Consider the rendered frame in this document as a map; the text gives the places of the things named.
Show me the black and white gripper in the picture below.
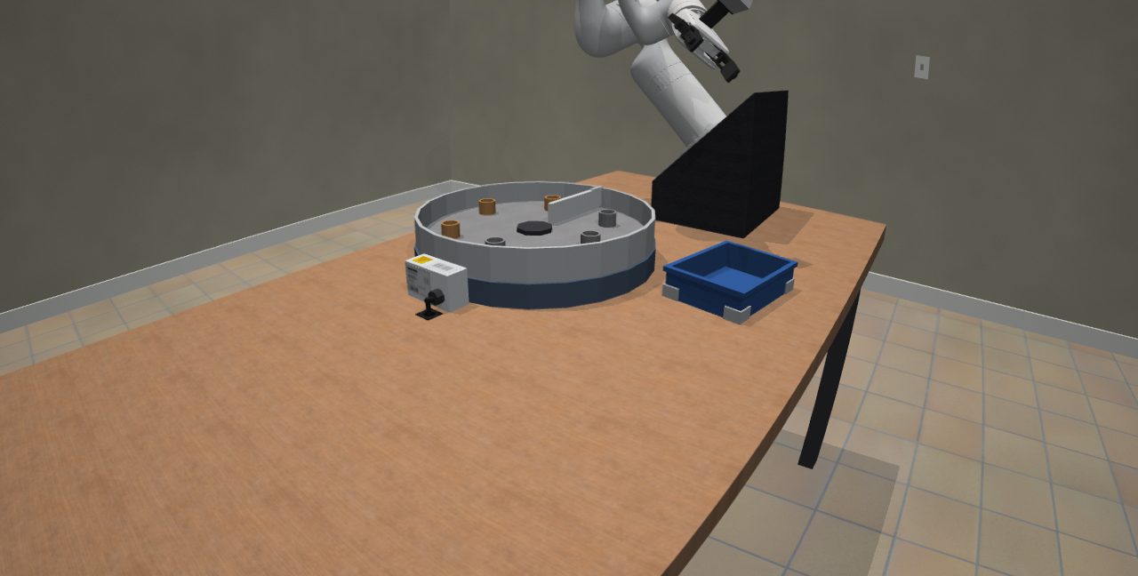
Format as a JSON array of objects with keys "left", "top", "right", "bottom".
[{"left": 668, "top": 8, "right": 740, "bottom": 83}]

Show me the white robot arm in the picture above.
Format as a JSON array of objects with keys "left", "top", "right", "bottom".
[{"left": 574, "top": 0, "right": 753, "bottom": 156}]

